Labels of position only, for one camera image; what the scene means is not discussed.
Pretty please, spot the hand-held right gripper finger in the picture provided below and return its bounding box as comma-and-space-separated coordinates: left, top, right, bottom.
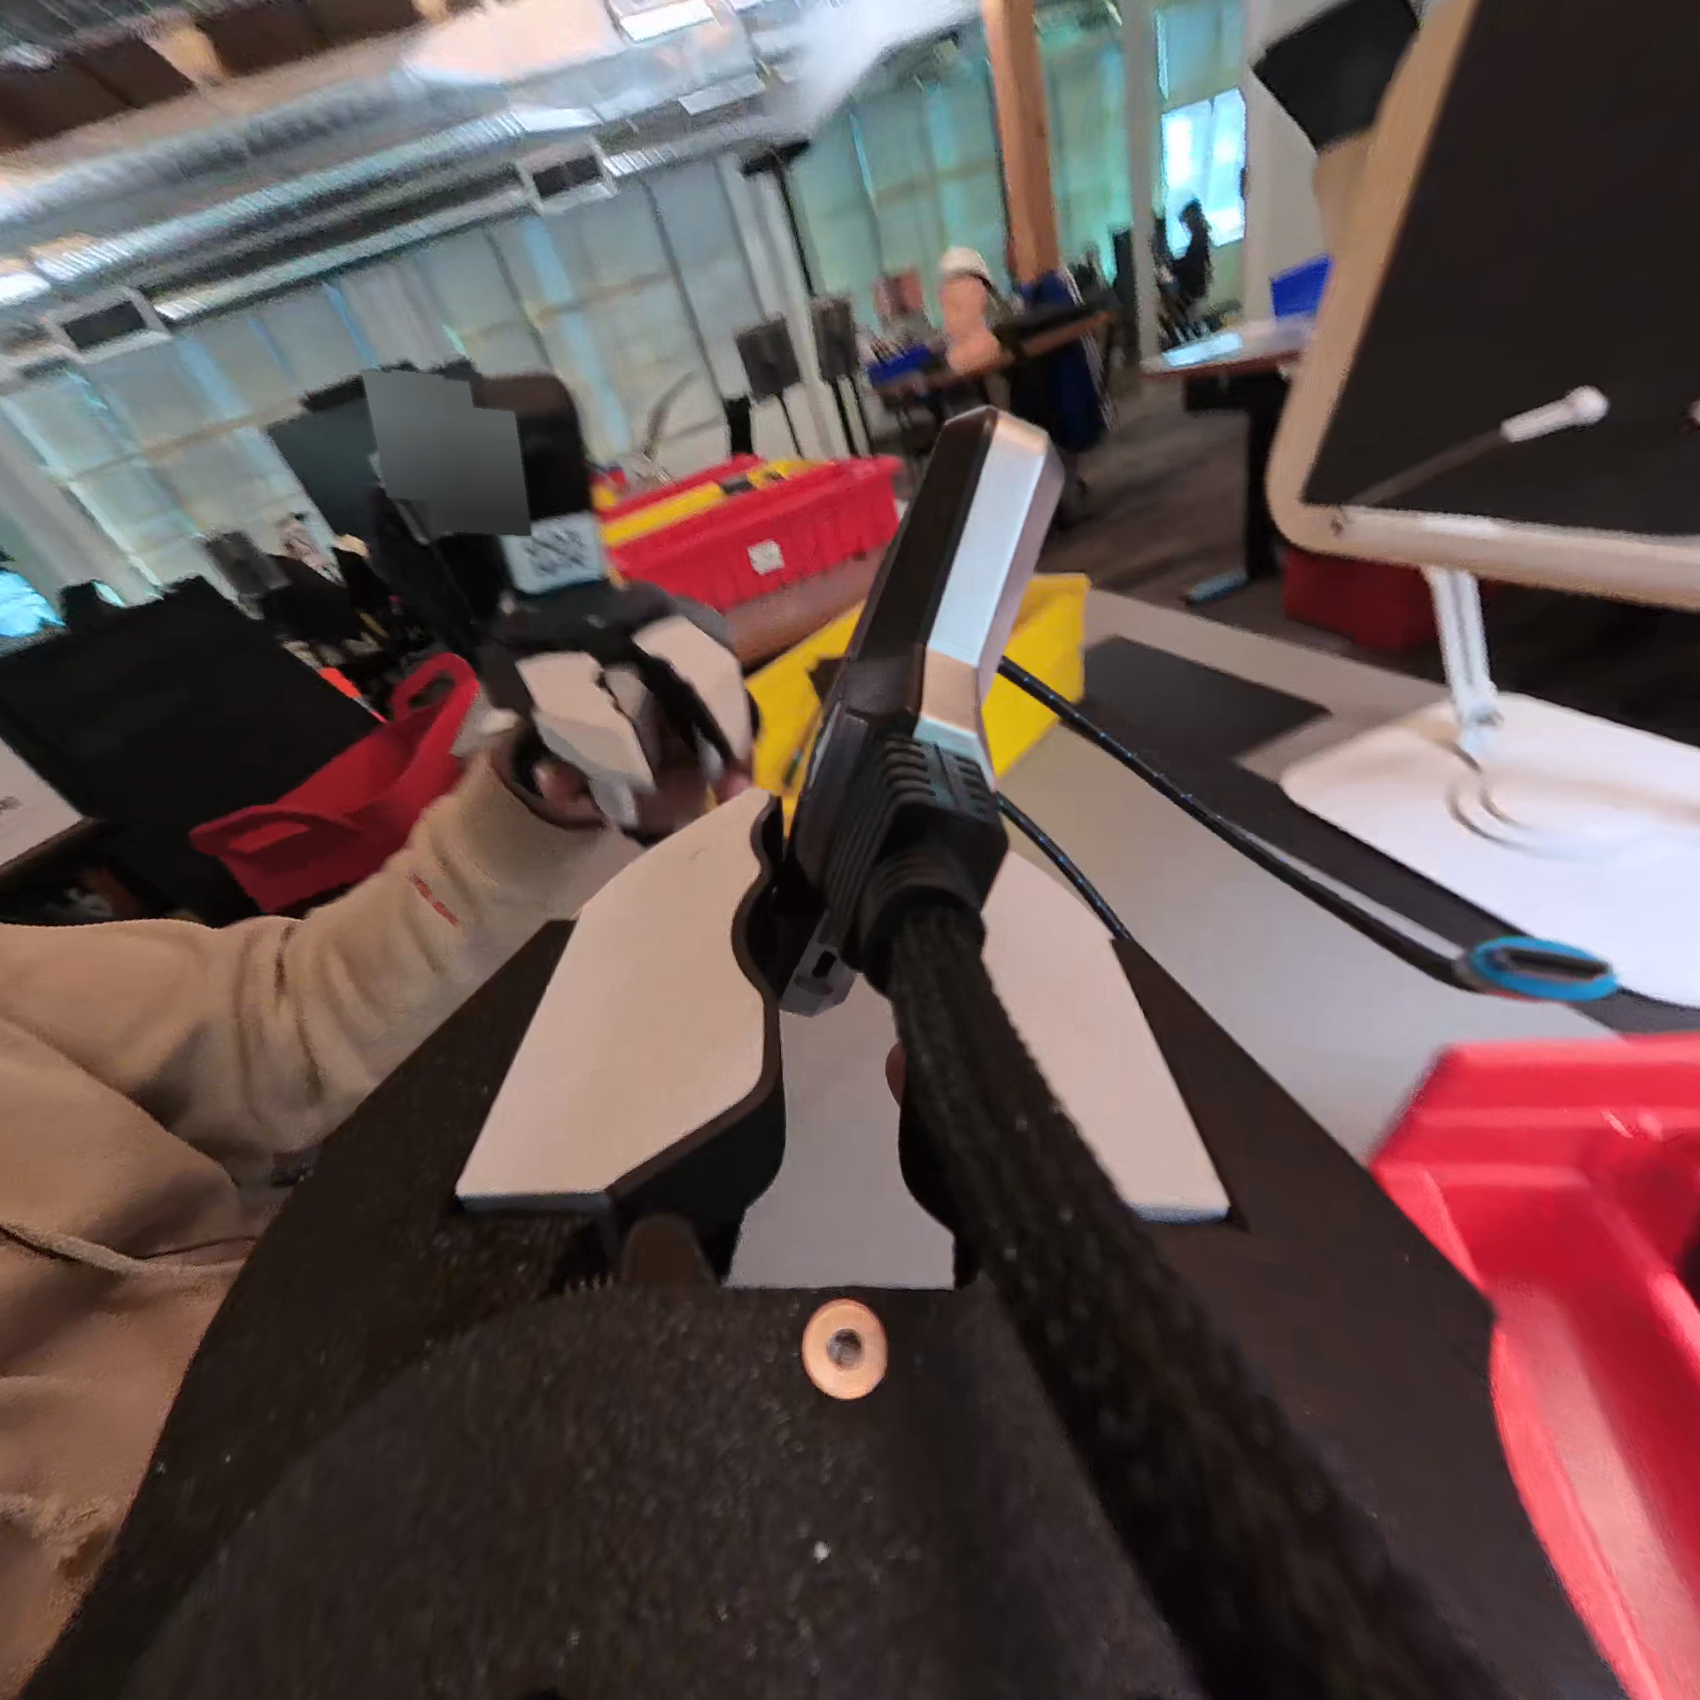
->
453, 789, 786, 1212

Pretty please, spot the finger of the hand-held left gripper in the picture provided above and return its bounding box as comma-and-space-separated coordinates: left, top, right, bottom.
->
510, 652, 660, 829
629, 618, 757, 780

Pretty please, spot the silver usb hub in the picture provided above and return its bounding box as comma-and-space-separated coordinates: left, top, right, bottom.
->
778, 406, 1069, 1019

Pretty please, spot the yellow plastic bin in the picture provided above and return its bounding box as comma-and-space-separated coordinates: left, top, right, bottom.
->
742, 573, 1090, 800

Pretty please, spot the black braided hub cable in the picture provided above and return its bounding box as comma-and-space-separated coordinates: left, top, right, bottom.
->
876, 891, 1515, 1700

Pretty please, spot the black braided hdmi cable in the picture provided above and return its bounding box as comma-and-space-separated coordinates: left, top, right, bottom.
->
995, 659, 1626, 1005

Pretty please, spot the red plastic bin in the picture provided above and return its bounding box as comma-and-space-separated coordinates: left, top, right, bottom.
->
1370, 1037, 1700, 1700

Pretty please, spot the person's left forearm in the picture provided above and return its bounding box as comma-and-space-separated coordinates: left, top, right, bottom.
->
0, 758, 652, 1170

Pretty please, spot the person's left hand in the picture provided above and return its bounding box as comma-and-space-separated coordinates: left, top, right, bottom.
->
491, 722, 750, 845

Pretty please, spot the red ribbed bin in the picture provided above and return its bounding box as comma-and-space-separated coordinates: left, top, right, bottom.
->
604, 456, 905, 619

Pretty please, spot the red tote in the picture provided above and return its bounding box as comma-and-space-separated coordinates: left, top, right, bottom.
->
191, 652, 481, 916
1281, 545, 1444, 652

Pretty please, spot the black panel on stand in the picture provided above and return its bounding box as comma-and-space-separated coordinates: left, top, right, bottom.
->
734, 318, 801, 453
810, 296, 873, 460

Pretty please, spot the black easel board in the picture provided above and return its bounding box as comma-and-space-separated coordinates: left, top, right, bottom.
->
0, 578, 380, 919

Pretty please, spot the wooden desk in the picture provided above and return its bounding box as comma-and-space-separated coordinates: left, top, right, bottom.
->
870, 306, 1117, 460

